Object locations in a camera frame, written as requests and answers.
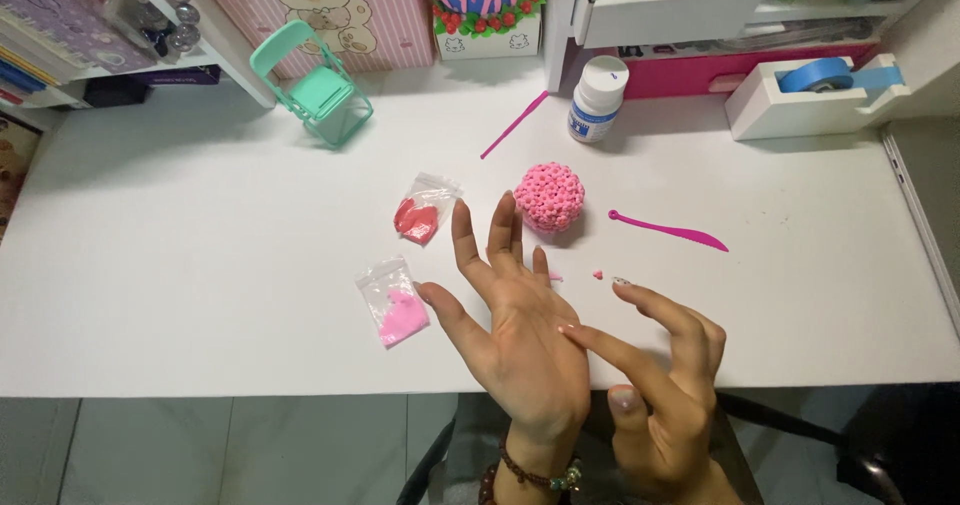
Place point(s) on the person's right hand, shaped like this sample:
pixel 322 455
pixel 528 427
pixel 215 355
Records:
pixel 675 430

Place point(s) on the dark purple box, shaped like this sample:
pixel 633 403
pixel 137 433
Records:
pixel 176 76

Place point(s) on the small white printed box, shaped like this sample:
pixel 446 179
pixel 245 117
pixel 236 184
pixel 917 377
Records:
pixel 487 45

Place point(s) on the silver laptop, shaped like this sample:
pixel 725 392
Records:
pixel 926 212

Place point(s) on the person's left hand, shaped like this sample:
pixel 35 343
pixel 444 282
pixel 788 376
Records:
pixel 525 347

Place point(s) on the blue tape roll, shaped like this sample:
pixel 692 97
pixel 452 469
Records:
pixel 814 75

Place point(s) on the pink plastic clay stick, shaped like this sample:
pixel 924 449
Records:
pixel 514 126

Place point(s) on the white shelf with books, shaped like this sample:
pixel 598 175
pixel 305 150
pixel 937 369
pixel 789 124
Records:
pixel 82 32

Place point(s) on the clear bag of pink clay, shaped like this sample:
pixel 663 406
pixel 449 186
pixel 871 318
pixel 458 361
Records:
pixel 396 306

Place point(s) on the pink clay flower ball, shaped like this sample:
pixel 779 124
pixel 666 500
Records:
pixel 550 197

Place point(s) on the white desk drawer organizer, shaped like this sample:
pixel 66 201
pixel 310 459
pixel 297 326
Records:
pixel 660 9

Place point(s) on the pink drawer box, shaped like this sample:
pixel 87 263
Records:
pixel 675 73

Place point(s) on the clear bag of red clay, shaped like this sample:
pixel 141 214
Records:
pixel 420 216

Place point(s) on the white tape dispenser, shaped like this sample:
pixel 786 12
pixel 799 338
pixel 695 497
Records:
pixel 795 107

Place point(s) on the pink striped bear box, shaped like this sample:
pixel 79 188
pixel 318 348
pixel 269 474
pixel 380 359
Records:
pixel 352 9

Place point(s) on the pink plastic clay knife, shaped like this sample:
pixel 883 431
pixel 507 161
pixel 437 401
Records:
pixel 667 231

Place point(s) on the mint green mini folding chair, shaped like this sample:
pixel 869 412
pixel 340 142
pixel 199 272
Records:
pixel 322 92

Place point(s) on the white bottle with blue label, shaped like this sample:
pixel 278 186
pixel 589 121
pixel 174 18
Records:
pixel 596 103

